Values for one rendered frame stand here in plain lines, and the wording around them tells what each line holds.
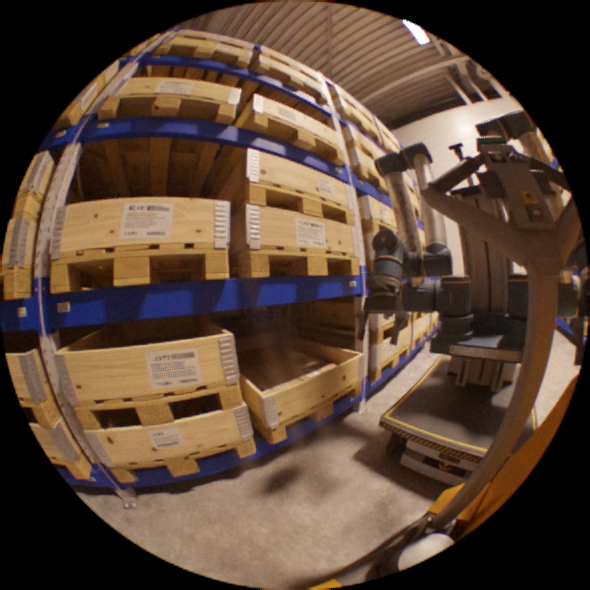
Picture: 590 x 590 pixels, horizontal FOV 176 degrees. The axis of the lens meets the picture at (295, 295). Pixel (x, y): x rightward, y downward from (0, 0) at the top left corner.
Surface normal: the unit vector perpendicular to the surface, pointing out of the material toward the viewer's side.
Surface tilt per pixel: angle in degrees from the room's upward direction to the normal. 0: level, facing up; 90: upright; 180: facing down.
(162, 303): 90
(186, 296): 90
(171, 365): 90
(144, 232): 90
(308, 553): 0
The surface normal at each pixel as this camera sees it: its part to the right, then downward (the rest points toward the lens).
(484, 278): -0.84, 0.08
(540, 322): -0.67, 0.07
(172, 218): 0.60, -0.01
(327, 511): -0.07, -1.00
